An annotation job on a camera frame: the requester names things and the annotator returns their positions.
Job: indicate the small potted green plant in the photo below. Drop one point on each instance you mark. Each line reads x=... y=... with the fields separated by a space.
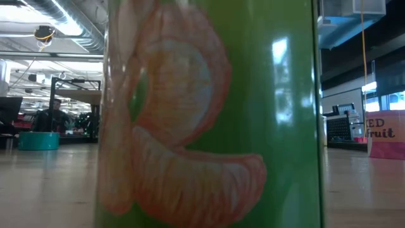
x=69 y=126

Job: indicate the silver ventilation duct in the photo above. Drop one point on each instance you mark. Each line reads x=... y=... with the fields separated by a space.
x=85 y=38

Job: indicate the black ceiling device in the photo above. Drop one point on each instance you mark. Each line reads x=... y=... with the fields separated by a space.
x=44 y=32

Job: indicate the teal short can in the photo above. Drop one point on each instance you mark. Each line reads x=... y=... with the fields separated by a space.
x=38 y=141

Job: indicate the green can with orange segments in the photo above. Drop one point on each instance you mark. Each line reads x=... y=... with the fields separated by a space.
x=269 y=126

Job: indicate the black computer monitor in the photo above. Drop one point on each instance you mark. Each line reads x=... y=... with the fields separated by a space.
x=9 y=109

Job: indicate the black pegboard cart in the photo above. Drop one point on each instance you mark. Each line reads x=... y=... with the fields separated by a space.
x=339 y=128

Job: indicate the person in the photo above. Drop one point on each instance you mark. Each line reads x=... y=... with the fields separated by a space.
x=61 y=120

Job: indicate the wooden shelf board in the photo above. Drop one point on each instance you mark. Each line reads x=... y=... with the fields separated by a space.
x=79 y=96

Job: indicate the pink mixed fruit can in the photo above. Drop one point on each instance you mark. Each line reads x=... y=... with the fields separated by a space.
x=387 y=142

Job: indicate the long ceiling light bar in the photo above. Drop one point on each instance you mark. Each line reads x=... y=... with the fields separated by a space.
x=47 y=55

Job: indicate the black aluminium table frame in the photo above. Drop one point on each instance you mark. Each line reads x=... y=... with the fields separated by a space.
x=348 y=146

